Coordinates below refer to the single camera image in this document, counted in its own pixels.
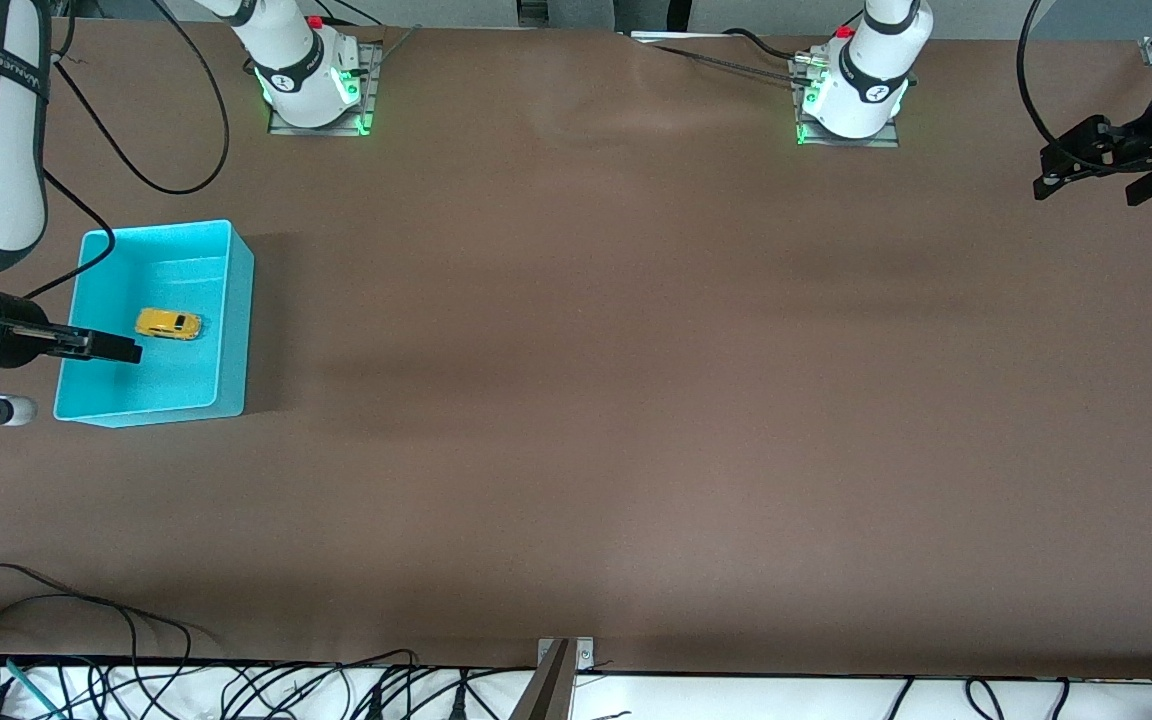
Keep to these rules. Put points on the yellow beetle toy car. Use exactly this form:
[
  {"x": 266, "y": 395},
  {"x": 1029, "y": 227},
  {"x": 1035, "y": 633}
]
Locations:
[{"x": 168, "y": 325}]

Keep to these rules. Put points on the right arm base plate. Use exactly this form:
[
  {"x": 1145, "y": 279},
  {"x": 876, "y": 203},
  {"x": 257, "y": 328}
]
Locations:
[{"x": 368, "y": 95}]

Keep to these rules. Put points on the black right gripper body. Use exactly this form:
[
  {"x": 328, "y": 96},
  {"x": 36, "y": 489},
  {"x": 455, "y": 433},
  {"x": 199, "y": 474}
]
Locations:
[{"x": 11, "y": 341}]

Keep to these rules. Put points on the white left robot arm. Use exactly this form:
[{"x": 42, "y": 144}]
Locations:
[{"x": 866, "y": 70}]

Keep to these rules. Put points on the grey metal pole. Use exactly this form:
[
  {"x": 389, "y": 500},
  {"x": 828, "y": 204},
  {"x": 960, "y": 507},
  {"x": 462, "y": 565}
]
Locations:
[{"x": 546, "y": 695}]

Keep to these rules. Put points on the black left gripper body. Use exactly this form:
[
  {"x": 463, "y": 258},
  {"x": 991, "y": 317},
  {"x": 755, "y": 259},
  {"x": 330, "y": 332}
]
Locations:
[{"x": 1148, "y": 138}]

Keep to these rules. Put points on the teal plastic bin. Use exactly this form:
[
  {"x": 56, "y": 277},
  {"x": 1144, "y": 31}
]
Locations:
[{"x": 186, "y": 380}]

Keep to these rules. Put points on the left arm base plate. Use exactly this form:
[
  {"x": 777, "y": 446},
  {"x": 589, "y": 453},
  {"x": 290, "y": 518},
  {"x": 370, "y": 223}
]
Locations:
[{"x": 891, "y": 138}]

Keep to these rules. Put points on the small metal bracket plate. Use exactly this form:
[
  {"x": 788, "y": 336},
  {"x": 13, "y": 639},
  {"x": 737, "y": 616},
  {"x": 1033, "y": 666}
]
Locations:
[{"x": 584, "y": 655}]

